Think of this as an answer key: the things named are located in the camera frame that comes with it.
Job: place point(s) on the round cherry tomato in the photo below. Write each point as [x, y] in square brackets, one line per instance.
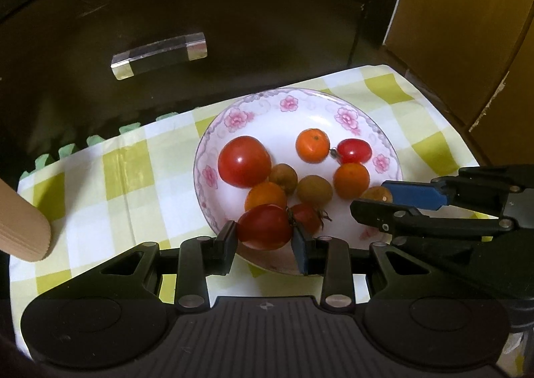
[354, 150]

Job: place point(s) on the cherry tomato with stem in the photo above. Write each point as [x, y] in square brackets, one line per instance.
[308, 217]

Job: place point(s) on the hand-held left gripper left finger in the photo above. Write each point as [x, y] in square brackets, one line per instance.
[227, 244]

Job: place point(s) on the green checked tablecloth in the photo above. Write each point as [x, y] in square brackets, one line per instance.
[137, 178]

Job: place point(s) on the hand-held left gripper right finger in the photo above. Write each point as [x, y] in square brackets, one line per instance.
[301, 255]

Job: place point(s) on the white floral plate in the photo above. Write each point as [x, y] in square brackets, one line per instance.
[271, 123]

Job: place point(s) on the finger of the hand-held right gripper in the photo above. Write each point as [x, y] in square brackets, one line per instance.
[375, 215]
[413, 194]

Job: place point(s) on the pink ribbed cylinder case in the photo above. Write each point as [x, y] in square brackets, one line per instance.
[21, 223]

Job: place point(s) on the large red tomato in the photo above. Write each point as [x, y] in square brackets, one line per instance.
[244, 161]

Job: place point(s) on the dark wooden cabinet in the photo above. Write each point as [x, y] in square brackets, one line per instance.
[250, 7]

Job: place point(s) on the green foam mat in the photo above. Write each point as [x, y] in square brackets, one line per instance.
[66, 150]

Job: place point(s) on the brown wooden door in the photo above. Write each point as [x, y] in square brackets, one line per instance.
[459, 27]

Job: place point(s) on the oblong cherry tomato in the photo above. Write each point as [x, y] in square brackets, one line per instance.
[265, 227]

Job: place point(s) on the small orange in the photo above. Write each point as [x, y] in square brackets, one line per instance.
[312, 145]
[265, 193]
[351, 180]

